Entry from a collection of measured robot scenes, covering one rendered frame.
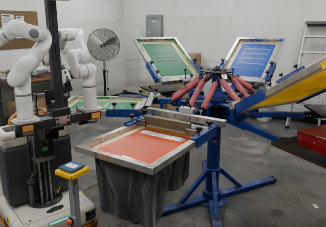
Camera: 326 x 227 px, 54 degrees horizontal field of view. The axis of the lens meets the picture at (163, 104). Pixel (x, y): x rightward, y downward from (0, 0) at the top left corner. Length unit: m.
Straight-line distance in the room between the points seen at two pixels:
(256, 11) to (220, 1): 0.73
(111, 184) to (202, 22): 5.03
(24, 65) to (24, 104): 0.26
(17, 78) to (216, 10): 5.04
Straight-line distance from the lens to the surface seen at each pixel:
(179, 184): 2.15
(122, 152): 1.98
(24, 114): 2.10
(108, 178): 2.07
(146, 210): 1.96
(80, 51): 2.23
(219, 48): 6.50
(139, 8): 7.47
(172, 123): 2.23
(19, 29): 1.96
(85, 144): 2.05
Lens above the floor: 1.71
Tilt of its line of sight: 14 degrees down
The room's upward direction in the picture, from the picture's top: straight up
